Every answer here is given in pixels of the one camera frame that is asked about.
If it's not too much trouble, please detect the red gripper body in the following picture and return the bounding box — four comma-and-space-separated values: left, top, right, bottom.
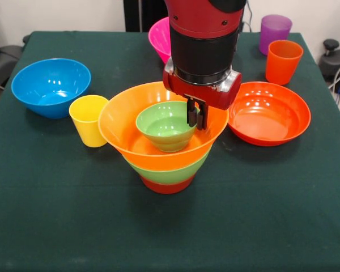
162, 58, 243, 111

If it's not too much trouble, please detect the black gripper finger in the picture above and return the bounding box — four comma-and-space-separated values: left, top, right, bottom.
197, 101, 209, 131
186, 96, 199, 128

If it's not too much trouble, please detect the small green ribbed bowl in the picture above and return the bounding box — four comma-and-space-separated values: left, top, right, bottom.
135, 101, 201, 153

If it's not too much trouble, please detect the wide shallow orange bowl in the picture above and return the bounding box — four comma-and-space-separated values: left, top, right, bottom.
227, 81, 312, 147

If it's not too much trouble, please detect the large green bowl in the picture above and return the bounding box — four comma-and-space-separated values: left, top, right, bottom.
126, 143, 215, 185

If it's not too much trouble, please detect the large yellow-orange bowl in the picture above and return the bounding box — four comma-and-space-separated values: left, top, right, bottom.
97, 81, 230, 172

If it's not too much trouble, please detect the small orange bowl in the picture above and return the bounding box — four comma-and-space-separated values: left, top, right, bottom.
139, 174, 196, 195

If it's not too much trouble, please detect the large pink bowl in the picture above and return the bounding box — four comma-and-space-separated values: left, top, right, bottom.
148, 16, 172, 65

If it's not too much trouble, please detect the orange cup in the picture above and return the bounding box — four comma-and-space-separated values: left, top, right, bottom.
265, 40, 304, 86

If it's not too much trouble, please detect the purple cup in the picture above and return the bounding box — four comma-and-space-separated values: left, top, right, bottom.
258, 15, 294, 56

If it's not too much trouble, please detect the yellow cup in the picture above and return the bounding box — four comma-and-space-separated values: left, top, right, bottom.
69, 95, 111, 148

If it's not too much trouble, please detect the black rounded base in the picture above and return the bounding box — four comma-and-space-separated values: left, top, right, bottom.
318, 48, 340, 94

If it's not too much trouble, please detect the dark green tablecloth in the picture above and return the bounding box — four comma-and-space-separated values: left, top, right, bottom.
0, 30, 340, 272

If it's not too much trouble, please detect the black clamp knob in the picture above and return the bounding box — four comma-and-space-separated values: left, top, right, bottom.
322, 39, 340, 57

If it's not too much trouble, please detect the blue bowl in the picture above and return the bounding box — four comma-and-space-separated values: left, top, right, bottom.
11, 58, 92, 120

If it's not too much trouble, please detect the dark grey chair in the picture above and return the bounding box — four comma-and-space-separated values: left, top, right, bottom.
0, 44, 24, 88

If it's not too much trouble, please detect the black hanging cable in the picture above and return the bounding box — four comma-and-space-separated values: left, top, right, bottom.
242, 0, 254, 32

